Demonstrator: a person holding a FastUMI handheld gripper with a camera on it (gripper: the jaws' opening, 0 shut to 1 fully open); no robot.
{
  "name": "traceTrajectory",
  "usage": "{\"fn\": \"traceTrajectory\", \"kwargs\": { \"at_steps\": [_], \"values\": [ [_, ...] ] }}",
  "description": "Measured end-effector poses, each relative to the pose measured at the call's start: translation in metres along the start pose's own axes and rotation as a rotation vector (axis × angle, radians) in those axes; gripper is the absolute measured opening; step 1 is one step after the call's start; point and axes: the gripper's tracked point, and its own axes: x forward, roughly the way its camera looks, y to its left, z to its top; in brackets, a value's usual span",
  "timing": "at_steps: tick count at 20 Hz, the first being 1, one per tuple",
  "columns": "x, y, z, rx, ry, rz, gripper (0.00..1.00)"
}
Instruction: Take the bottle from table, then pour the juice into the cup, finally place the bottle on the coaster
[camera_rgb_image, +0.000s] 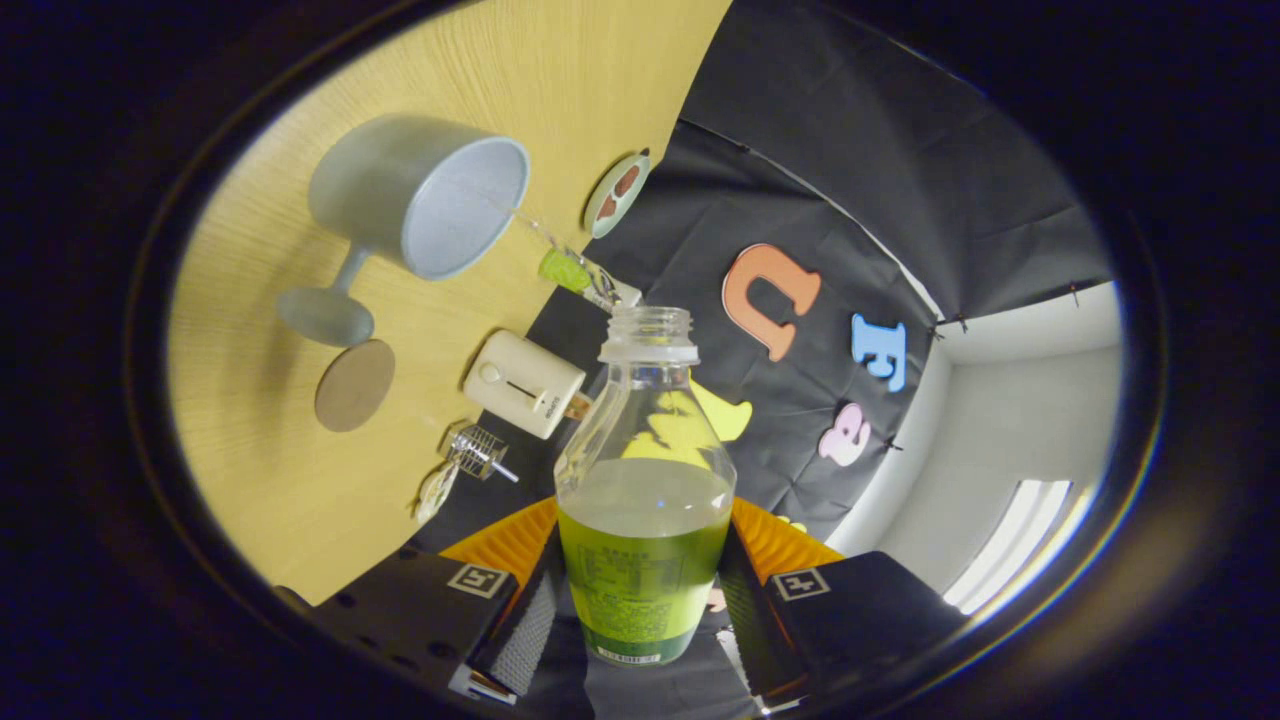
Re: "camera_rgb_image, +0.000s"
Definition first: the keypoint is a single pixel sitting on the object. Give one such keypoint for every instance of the wooden table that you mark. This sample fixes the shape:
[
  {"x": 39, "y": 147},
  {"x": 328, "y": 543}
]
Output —
[{"x": 250, "y": 450}]

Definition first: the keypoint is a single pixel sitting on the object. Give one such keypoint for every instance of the small capped green drink bottle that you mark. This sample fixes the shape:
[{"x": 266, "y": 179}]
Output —
[{"x": 566, "y": 271}]

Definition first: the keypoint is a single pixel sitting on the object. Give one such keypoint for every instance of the brown food piece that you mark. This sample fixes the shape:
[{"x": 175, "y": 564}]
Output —
[
  {"x": 607, "y": 207},
  {"x": 627, "y": 180}
]

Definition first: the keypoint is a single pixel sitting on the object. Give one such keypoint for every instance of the clear juice bottle green label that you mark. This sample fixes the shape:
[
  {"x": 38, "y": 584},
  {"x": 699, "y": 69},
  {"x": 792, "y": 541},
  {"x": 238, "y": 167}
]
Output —
[{"x": 645, "y": 565}]

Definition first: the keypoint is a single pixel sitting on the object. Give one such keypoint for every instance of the purple straw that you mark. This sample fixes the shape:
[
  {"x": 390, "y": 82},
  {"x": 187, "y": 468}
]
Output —
[{"x": 505, "y": 472}]

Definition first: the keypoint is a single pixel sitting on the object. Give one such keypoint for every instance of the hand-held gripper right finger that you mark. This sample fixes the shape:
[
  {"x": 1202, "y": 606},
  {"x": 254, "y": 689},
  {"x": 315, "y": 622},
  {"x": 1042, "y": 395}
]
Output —
[{"x": 748, "y": 625}]

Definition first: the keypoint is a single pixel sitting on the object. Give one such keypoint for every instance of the white toaster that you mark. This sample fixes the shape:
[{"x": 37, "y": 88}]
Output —
[{"x": 520, "y": 385}]

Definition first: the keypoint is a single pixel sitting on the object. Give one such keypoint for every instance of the brown toast slice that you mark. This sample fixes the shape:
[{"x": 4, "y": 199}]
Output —
[{"x": 578, "y": 406}]

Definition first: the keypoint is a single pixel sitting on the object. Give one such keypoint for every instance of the white cup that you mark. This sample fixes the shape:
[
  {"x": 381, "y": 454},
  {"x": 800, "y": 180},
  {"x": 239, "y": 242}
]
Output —
[{"x": 370, "y": 190}]

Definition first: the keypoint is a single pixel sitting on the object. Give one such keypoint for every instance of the pale green plate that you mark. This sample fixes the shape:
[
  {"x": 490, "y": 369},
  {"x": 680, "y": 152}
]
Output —
[{"x": 600, "y": 225}]

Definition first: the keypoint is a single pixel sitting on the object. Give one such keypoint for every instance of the brown round coaster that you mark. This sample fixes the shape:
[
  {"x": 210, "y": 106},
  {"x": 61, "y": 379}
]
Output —
[{"x": 354, "y": 386}]

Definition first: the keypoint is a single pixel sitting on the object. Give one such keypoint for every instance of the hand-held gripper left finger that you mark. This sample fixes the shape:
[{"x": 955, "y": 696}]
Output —
[{"x": 530, "y": 625}]

